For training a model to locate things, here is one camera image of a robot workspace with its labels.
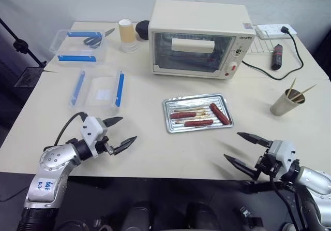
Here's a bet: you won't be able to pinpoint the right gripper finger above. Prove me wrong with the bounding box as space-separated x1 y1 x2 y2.
223 153 261 182
236 132 273 149

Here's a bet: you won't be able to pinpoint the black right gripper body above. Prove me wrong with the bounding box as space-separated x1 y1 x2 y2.
254 152 283 183

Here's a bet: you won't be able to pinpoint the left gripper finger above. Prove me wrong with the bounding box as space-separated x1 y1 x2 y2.
102 116 124 128
112 135 138 156

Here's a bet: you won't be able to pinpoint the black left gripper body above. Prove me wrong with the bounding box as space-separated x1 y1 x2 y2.
94 136 116 156

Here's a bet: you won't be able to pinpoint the wooden skewer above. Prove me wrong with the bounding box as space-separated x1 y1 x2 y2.
288 77 297 97
175 113 210 124
292 83 318 102

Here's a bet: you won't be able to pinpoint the clear box with blue clips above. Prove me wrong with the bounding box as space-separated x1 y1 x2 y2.
49 28 108 66
67 68 126 113

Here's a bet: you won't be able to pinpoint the red sausage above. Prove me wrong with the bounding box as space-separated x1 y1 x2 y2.
170 111 198 120
184 119 215 128
209 102 231 126

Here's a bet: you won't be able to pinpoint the metal cup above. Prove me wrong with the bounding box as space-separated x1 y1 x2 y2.
269 88 306 117

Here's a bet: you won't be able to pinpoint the foil lined baking tray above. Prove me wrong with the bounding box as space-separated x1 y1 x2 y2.
162 93 235 134

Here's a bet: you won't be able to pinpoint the dark rounded shape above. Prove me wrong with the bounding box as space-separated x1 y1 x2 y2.
121 200 151 231

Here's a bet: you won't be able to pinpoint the black red handheld tool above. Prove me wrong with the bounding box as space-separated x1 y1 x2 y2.
269 44 284 71

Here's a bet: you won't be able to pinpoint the brown paper cup stack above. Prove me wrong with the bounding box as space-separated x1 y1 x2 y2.
118 18 138 54

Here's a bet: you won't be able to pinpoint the black round object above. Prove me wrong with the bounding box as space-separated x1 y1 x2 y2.
134 20 151 41

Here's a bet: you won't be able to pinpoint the white power strip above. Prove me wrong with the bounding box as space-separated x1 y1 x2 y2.
255 23 298 40

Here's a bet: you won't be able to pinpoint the cream toaster oven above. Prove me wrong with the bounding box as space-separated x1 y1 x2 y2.
148 0 257 81

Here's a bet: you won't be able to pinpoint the black tripod stand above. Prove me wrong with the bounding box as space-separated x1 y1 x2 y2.
0 17 59 88

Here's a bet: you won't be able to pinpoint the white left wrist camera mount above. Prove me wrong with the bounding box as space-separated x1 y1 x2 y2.
79 115 108 157

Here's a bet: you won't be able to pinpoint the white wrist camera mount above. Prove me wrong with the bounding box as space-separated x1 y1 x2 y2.
79 115 108 157
265 139 297 175

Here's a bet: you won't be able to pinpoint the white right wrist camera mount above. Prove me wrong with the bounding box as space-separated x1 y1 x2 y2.
265 139 297 175

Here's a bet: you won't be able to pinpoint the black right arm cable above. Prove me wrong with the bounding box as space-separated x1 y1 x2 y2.
268 175 312 231

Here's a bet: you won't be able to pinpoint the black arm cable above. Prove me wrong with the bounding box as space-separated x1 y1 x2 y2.
268 175 312 231
52 111 87 147

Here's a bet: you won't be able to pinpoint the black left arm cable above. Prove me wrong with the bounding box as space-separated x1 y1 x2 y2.
52 111 87 147

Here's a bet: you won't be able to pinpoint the black metal bracket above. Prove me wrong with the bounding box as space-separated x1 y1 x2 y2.
233 205 264 228

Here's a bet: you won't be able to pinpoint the black handled scissors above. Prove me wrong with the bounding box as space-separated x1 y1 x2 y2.
83 27 116 47

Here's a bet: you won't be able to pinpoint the wire oven rack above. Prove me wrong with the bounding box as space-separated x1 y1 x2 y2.
246 37 275 54

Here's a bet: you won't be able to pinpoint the black oven power cable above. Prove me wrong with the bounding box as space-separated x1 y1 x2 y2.
241 26 304 81

